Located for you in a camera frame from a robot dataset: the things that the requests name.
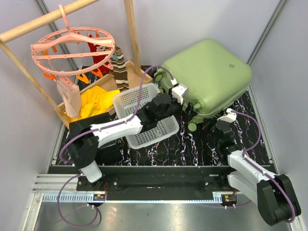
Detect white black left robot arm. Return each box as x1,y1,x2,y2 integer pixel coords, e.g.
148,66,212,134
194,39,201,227
63,90,185,191

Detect pink round clip hanger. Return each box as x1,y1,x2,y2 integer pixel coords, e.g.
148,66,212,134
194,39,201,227
31,4,116,79

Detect teal clothespin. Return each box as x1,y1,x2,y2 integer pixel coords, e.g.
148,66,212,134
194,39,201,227
112,53,119,62

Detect white plastic mesh basket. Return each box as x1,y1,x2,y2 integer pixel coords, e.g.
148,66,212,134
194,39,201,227
113,83,179,149

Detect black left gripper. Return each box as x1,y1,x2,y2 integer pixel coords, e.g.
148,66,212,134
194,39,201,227
157,89,197,124

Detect orange clothespin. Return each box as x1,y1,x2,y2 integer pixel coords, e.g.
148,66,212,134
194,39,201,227
76,73,90,84

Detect aluminium frame rail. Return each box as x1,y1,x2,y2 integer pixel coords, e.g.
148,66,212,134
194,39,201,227
21,173,304,231

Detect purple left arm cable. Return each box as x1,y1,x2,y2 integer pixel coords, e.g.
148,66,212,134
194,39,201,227
57,64,178,228

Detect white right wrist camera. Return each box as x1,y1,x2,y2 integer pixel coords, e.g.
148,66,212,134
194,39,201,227
217,108,237,123

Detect green hard-shell suitcase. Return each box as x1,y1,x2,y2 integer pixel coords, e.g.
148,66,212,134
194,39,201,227
152,39,253,132

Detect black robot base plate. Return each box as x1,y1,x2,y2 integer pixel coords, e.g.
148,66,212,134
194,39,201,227
47,165,270,203

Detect black box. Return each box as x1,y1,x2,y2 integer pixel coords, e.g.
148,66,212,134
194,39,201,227
68,113,123,167

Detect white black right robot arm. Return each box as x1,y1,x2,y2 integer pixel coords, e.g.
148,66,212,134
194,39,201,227
211,118,301,226

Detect wooden clothes rack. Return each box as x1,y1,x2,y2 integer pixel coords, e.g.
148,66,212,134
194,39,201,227
0,0,153,127

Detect red garment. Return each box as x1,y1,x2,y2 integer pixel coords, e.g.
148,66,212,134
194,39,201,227
88,43,110,75

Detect pale pink garment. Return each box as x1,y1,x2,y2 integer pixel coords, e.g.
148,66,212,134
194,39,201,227
56,79,82,118

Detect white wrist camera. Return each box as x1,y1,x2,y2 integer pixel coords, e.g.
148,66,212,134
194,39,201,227
171,78,189,104
217,108,237,123

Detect yellow shorts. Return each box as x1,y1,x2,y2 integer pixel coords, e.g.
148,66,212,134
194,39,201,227
68,86,120,122

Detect brown striped sock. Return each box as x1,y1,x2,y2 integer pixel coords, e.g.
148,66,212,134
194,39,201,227
110,46,129,91

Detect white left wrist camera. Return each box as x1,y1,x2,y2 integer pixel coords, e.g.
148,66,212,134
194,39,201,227
171,78,189,104

